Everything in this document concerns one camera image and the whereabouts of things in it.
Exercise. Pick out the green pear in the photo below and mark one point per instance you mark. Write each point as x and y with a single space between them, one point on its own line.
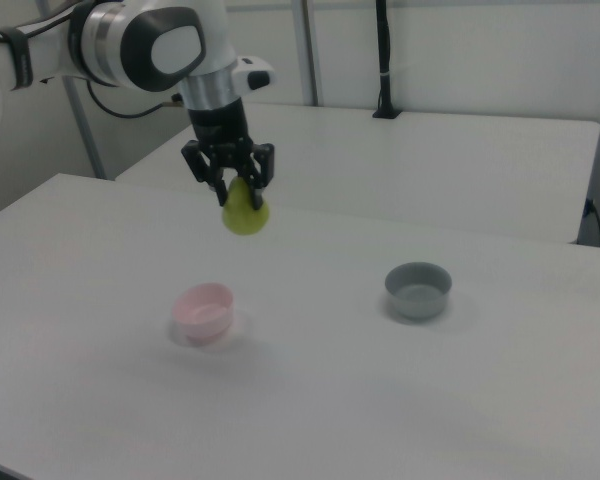
245 220

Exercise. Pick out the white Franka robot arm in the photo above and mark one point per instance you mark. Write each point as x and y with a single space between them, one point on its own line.
145 45

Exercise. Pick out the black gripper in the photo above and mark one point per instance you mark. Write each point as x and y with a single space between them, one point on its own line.
220 125

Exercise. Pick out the pink bowl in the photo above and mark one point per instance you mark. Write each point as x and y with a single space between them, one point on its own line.
205 325

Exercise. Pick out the grey bowl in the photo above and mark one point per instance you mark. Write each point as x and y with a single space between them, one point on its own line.
420 300

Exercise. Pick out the white side table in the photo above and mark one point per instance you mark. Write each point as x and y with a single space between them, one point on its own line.
430 175

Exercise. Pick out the black camera pole with clamp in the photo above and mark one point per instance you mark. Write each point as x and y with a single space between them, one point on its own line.
384 50

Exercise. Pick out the aluminium frame post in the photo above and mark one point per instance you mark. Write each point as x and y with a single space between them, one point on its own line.
87 135
310 55

